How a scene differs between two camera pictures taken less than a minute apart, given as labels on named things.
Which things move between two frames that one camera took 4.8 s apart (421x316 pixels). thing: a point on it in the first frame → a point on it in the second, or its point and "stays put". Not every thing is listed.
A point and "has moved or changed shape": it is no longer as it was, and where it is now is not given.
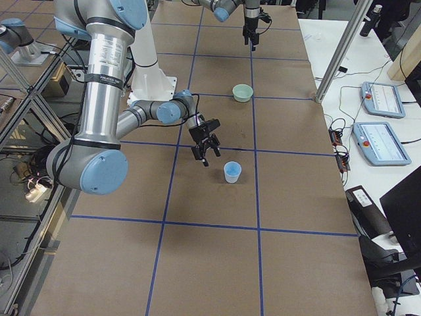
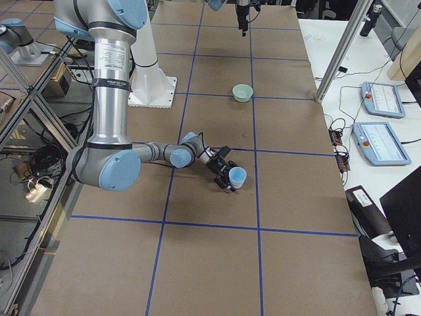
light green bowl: x=242 y=92 stays put
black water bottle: x=371 y=21 stays put
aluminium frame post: x=343 y=50 stays put
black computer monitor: x=402 y=205 stays put
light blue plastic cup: x=232 y=170 has moved or changed shape
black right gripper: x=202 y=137 → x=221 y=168
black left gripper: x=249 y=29 → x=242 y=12
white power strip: x=35 y=193 stays put
